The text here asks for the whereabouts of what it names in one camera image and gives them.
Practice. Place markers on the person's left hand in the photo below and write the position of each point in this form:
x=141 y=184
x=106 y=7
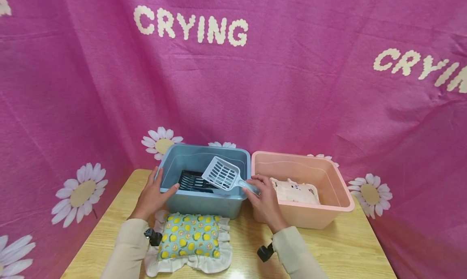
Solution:
x=150 y=200

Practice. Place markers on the person's right hand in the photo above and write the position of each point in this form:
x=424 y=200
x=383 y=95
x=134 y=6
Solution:
x=266 y=206

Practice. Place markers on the person's right fingers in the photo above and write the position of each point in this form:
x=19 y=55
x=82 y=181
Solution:
x=263 y=182

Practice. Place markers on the person's right thumb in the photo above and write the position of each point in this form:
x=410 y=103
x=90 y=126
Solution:
x=250 y=194

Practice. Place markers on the person's left fingers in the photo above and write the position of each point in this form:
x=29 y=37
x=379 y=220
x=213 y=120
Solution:
x=157 y=181

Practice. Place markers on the person's left thumb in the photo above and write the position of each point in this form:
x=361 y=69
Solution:
x=169 y=192

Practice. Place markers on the light blue slotted litter scoop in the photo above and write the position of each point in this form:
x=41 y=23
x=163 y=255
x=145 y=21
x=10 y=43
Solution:
x=222 y=174

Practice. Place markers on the blue plastic bin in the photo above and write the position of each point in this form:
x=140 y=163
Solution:
x=204 y=204

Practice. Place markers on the black slotted plastic scoop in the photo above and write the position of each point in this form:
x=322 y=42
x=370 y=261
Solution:
x=191 y=181

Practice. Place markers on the white printed cloth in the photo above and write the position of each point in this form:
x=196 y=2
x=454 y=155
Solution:
x=295 y=193

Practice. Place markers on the black wrist band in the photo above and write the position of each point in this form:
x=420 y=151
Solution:
x=154 y=236
x=265 y=252

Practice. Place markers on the lemon print frilled pillow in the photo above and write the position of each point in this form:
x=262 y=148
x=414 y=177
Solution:
x=189 y=235

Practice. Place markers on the pink plastic bin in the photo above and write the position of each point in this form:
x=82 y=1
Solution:
x=313 y=216

